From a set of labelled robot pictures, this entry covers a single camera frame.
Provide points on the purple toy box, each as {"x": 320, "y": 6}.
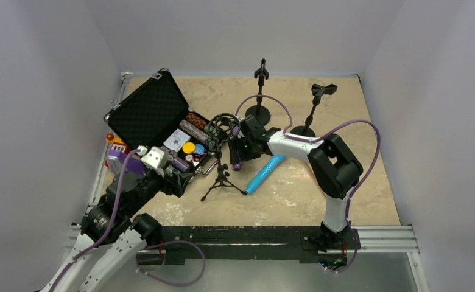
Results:
{"x": 118, "y": 152}

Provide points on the black round-base stand right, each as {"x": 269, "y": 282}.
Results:
{"x": 318, "y": 91}

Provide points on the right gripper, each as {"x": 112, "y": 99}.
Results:
{"x": 240, "y": 146}

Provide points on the blue microphone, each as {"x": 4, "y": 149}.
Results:
{"x": 264, "y": 173}

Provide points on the blue blind button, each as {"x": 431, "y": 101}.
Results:
{"x": 199, "y": 149}

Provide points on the black round-base stand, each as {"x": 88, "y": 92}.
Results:
{"x": 262, "y": 114}
{"x": 318, "y": 91}

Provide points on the blue tan chip row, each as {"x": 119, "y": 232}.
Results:
{"x": 194, "y": 131}

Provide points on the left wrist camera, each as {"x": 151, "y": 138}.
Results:
{"x": 156, "y": 159}

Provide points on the yellow round chip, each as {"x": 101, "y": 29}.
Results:
{"x": 188, "y": 148}

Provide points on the purple glitter microphone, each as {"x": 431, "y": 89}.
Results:
{"x": 235, "y": 158}

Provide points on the black tripod shock-mount stand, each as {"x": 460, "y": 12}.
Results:
{"x": 223, "y": 125}

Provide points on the black round-base stand rear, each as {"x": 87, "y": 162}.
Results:
{"x": 262, "y": 114}

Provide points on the white playing card deck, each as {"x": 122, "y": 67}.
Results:
{"x": 176, "y": 140}

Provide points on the orange black chip row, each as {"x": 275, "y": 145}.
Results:
{"x": 196, "y": 120}

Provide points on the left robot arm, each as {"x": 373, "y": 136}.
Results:
{"x": 113, "y": 232}

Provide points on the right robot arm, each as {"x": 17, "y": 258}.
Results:
{"x": 336, "y": 169}

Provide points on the black poker chip case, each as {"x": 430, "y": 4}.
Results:
{"x": 151, "y": 113}

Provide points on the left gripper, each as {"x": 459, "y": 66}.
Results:
{"x": 175, "y": 182}

